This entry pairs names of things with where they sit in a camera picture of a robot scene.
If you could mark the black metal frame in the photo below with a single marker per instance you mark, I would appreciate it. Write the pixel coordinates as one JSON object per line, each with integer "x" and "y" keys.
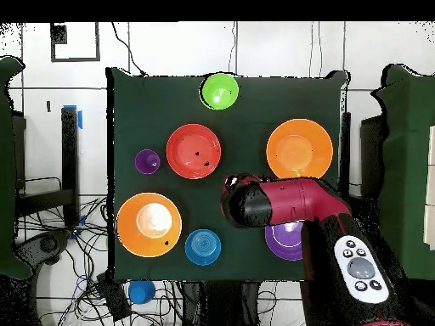
{"x": 69, "y": 163}

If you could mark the large orange plastic bowl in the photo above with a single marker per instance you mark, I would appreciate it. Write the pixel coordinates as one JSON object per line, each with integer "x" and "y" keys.
{"x": 149, "y": 244}
{"x": 299, "y": 149}

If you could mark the black power strip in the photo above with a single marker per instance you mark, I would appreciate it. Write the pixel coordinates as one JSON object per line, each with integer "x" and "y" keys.
{"x": 114, "y": 300}

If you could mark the green plastic bowl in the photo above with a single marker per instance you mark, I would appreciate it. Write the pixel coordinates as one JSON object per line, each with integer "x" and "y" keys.
{"x": 219, "y": 91}

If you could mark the blue plastic cup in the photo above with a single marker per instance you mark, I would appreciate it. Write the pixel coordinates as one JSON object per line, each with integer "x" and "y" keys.
{"x": 141, "y": 292}

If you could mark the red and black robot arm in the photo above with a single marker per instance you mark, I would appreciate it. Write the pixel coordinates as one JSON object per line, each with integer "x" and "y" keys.
{"x": 292, "y": 203}

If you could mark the dark green table cloth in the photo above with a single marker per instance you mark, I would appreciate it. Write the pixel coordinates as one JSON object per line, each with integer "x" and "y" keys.
{"x": 153, "y": 102}

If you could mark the purple plastic bowl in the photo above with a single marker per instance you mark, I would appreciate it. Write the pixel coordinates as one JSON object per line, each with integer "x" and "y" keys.
{"x": 283, "y": 244}

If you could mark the purple plastic cup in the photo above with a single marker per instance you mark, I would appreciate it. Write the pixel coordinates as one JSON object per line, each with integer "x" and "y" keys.
{"x": 147, "y": 161}

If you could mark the black metal post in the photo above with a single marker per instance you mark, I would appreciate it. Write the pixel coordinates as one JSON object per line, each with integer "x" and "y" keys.
{"x": 346, "y": 152}

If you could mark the black office chair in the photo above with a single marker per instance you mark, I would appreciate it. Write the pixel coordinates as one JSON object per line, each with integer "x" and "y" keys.
{"x": 44, "y": 248}

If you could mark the red plastic bowl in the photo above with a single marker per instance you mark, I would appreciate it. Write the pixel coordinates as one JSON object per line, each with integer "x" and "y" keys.
{"x": 193, "y": 151}

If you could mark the blue plastic bowl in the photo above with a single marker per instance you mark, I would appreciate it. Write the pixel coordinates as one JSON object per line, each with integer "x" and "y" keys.
{"x": 203, "y": 247}

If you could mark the green cloth covered table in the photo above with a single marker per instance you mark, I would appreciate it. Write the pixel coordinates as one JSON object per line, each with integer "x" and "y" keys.
{"x": 407, "y": 169}
{"x": 6, "y": 237}

